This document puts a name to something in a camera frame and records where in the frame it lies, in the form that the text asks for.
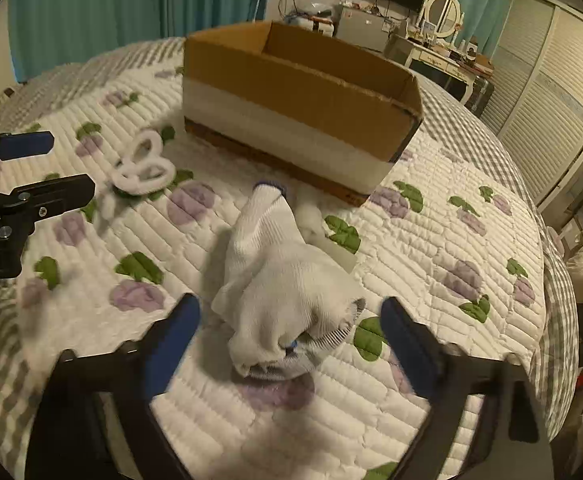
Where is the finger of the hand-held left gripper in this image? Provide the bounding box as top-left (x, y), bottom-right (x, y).
top-left (0, 130), bottom-right (55, 162)
top-left (0, 173), bottom-right (96, 241)

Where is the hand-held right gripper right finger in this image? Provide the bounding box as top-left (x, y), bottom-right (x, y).
top-left (380, 296), bottom-right (555, 480)

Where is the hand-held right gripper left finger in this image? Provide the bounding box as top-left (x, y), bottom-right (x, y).
top-left (25, 293), bottom-right (201, 480)

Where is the white fuzzy pipe cleaner loop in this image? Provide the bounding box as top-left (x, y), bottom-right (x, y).
top-left (110, 129), bottom-right (176, 197)

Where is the white sock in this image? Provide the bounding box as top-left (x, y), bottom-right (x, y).
top-left (211, 181), bottom-right (367, 380)

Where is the cardboard box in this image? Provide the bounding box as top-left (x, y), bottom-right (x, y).
top-left (182, 20), bottom-right (425, 208)

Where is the floral quilted bedspread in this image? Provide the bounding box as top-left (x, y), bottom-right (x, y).
top-left (0, 36), bottom-right (579, 480)

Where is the teal curtain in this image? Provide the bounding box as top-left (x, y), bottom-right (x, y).
top-left (7, 0), bottom-right (274, 83)
top-left (441, 0), bottom-right (525, 56)

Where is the white dressing table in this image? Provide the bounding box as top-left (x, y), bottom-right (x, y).
top-left (402, 35), bottom-right (495, 106)

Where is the white louvered wardrobe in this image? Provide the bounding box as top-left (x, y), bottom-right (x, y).
top-left (477, 0), bottom-right (583, 206)

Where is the grey mini fridge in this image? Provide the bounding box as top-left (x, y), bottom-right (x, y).
top-left (332, 4), bottom-right (397, 53)

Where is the white vanity mirror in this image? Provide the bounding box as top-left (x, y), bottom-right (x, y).
top-left (423, 0), bottom-right (463, 41)

